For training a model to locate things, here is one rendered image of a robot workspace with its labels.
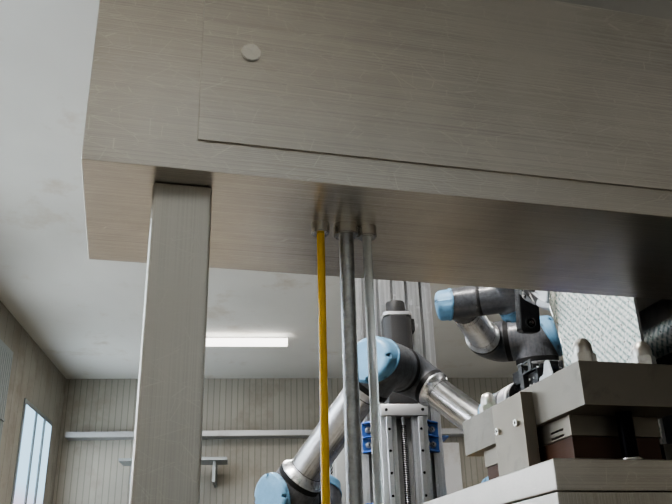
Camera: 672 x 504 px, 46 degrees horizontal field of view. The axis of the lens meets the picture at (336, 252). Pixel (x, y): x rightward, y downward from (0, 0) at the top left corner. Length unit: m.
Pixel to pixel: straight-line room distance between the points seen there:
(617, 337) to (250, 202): 0.75
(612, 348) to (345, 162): 0.71
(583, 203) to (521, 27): 0.24
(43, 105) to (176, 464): 3.96
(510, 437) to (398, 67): 0.60
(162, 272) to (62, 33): 3.34
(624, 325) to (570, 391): 0.28
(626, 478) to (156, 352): 0.63
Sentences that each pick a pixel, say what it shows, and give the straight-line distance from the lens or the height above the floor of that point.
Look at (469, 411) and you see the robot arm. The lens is 1.92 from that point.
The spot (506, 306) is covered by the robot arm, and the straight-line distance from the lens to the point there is 1.90.
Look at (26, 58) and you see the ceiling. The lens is 4.30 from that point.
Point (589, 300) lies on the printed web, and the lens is 1.48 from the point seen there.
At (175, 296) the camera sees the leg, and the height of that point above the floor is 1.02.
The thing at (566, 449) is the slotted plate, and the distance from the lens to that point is 1.18.
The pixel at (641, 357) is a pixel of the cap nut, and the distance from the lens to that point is 1.22.
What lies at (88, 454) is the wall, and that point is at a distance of 9.70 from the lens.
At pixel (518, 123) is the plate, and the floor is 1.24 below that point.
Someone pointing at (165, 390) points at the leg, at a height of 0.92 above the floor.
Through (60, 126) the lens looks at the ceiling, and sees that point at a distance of 4.77.
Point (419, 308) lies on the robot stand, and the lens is 2.49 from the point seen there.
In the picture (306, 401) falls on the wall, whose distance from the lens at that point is 9.64.
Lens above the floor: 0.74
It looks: 24 degrees up
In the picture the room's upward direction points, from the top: 2 degrees counter-clockwise
